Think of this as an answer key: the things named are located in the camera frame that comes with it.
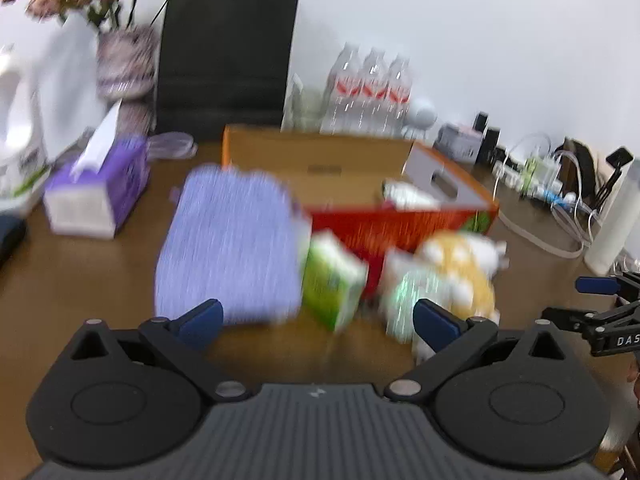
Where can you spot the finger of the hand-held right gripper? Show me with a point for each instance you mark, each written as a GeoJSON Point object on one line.
{"type": "Point", "coordinates": [570, 317]}
{"type": "Point", "coordinates": [597, 285]}

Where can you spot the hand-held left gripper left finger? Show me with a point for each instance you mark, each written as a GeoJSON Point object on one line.
{"type": "Point", "coordinates": [200, 317]}

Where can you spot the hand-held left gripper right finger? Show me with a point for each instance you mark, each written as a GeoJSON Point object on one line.
{"type": "Point", "coordinates": [435, 322]}

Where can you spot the glittery clear packet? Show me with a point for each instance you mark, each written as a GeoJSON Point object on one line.
{"type": "Point", "coordinates": [405, 295]}

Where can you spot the yellow white-dotted plush toy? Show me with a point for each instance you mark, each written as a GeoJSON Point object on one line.
{"type": "Point", "coordinates": [465, 260]}

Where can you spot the purple knitted cloth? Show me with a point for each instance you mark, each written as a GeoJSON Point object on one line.
{"type": "Point", "coordinates": [225, 245]}

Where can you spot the red cardboard box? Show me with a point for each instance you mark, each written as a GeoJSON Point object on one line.
{"type": "Point", "coordinates": [400, 230]}

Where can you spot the green carton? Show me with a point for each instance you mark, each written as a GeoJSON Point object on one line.
{"type": "Point", "coordinates": [330, 280]}

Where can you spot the clear glass container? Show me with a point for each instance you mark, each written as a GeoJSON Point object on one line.
{"type": "Point", "coordinates": [305, 110]}

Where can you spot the white paper roll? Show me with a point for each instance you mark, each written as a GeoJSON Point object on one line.
{"type": "Point", "coordinates": [612, 230]}

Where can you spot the black curved object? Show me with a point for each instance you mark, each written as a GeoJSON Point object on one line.
{"type": "Point", "coordinates": [580, 160]}

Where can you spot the black phone stand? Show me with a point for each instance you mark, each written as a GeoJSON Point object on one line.
{"type": "Point", "coordinates": [620, 157]}

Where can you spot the white power strip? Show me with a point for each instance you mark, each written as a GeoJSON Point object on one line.
{"type": "Point", "coordinates": [510, 175]}

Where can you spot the purple tissue box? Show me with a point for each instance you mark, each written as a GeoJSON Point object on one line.
{"type": "Point", "coordinates": [115, 180]}

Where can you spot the clear plastic lid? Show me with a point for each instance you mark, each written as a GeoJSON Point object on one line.
{"type": "Point", "coordinates": [170, 145]}

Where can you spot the tall black box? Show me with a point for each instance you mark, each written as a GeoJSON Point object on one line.
{"type": "Point", "coordinates": [491, 145]}

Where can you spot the small printed tin box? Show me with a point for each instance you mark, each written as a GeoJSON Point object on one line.
{"type": "Point", "coordinates": [457, 140]}

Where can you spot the small black box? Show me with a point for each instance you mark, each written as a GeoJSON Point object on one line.
{"type": "Point", "coordinates": [481, 121]}

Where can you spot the dark blue object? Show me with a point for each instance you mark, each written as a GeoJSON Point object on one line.
{"type": "Point", "coordinates": [7, 240]}

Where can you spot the white robot speaker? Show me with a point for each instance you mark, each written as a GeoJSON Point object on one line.
{"type": "Point", "coordinates": [422, 112]}

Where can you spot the clear water bottle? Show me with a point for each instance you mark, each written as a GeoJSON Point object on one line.
{"type": "Point", "coordinates": [399, 95]}
{"type": "Point", "coordinates": [345, 90]}
{"type": "Point", "coordinates": [372, 92]}

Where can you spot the black paper bag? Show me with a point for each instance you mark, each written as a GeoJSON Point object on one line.
{"type": "Point", "coordinates": [225, 60]}

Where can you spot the white detergent jug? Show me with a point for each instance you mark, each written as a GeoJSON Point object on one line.
{"type": "Point", "coordinates": [65, 90]}

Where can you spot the patterned vase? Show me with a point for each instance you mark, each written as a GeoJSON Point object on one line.
{"type": "Point", "coordinates": [125, 60]}

